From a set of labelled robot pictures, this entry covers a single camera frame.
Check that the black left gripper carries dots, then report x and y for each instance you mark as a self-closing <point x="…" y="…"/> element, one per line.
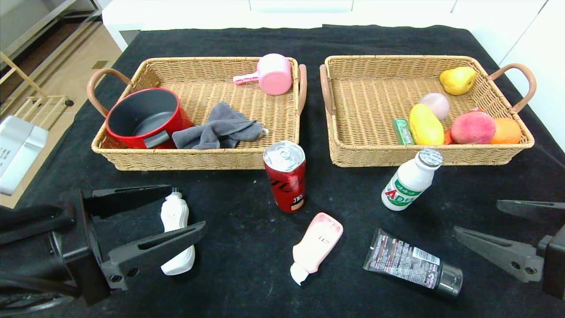
<point x="84" y="247"/>

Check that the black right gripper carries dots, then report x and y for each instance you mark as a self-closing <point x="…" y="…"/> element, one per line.
<point x="555" y="261"/>

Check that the red peach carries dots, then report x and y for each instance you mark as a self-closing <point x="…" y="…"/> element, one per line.
<point x="472" y="128"/>

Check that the black cosmetic tube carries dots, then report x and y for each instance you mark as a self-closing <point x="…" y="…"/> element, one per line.
<point x="406" y="260"/>

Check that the white milk drink bottle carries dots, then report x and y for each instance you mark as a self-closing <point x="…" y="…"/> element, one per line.
<point x="408" y="185"/>

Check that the red drink can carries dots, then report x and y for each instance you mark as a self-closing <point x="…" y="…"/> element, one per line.
<point x="286" y="181"/>

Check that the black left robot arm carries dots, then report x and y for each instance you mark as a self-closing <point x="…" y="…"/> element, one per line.
<point x="26" y="221"/>

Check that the wicker basket with kitchenware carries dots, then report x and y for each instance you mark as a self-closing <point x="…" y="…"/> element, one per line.
<point x="220" y="159"/>

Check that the wicker basket with food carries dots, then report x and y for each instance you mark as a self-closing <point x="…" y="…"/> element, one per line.
<point x="375" y="154"/>

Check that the white brush bottle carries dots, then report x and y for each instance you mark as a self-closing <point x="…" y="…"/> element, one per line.
<point x="174" y="216"/>

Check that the red cooking pot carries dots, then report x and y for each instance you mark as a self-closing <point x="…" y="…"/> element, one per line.
<point x="145" y="132"/>

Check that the orange fruit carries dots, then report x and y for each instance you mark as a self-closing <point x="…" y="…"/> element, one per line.
<point x="506" y="131"/>

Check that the grey cloth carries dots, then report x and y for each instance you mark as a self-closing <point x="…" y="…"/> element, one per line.
<point x="216" y="130"/>

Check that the yellow mango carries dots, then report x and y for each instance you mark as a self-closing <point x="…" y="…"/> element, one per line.
<point x="426" y="126"/>

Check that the pale pink round fruit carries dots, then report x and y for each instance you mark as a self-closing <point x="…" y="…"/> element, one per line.
<point x="436" y="104"/>

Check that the green candy pack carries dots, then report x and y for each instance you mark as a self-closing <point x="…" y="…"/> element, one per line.
<point x="401" y="131"/>

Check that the wooden rack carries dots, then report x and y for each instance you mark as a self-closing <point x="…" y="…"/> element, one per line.
<point x="33" y="104"/>

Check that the yellow pear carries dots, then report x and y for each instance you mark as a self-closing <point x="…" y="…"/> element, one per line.
<point x="457" y="80"/>

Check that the black tablecloth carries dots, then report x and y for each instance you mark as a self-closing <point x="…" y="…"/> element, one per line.
<point x="353" y="198"/>

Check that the pink squeeze bottle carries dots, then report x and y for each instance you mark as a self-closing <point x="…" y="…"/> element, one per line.
<point x="318" y="243"/>

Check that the pink plastic cup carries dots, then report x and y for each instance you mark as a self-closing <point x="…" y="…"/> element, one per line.
<point x="273" y="75"/>

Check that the grey low cabinet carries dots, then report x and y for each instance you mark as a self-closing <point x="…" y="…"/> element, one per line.
<point x="44" y="17"/>

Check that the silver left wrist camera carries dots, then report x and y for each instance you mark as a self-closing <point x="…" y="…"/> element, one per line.
<point x="17" y="150"/>

